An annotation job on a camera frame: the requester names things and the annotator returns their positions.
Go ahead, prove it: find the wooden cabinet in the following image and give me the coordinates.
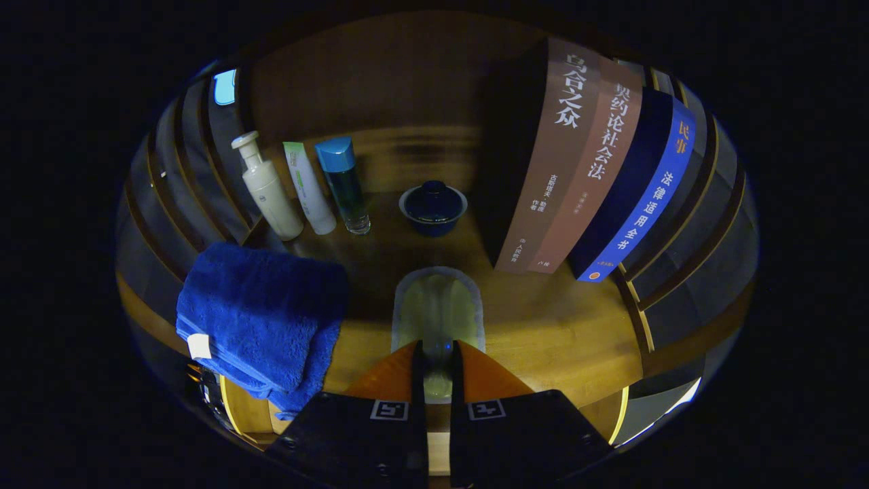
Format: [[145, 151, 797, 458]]
[[115, 10, 760, 449]]

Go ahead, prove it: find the reddish brown book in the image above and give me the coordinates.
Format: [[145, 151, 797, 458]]
[[530, 61, 644, 275]]

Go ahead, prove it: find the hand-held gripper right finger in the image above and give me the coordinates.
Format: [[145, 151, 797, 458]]
[[449, 340, 616, 489]]

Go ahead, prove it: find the white green tube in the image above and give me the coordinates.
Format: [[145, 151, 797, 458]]
[[283, 141, 337, 236]]

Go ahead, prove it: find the white pump bottle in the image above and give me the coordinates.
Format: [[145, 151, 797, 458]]
[[231, 130, 304, 241]]

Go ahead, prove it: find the teal bottle blue cap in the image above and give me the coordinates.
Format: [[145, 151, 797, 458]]
[[314, 137, 371, 236]]

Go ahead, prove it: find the wooden countertop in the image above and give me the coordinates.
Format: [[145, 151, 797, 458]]
[[258, 187, 646, 432]]

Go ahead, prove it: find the green scrub sponge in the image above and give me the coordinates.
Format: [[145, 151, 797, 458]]
[[390, 266, 486, 401]]

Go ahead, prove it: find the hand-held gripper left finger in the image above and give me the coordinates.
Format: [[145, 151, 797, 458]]
[[265, 340, 430, 489]]

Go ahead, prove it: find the blue folded towel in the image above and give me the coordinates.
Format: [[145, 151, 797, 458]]
[[175, 242, 350, 420]]

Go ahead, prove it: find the dark brown book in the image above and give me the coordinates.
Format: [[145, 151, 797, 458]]
[[475, 37, 604, 274]]

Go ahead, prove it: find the dark blue lidded teacup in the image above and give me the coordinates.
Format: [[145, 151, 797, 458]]
[[399, 180, 468, 238]]

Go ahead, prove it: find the blue book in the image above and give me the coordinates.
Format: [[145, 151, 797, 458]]
[[569, 88, 698, 283]]

